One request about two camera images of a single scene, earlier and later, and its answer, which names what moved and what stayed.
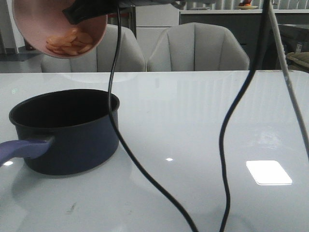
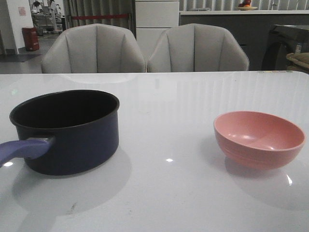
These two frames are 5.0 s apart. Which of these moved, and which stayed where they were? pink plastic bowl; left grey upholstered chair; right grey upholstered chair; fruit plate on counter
Moved: pink plastic bowl
Stayed: fruit plate on counter; left grey upholstered chair; right grey upholstered chair
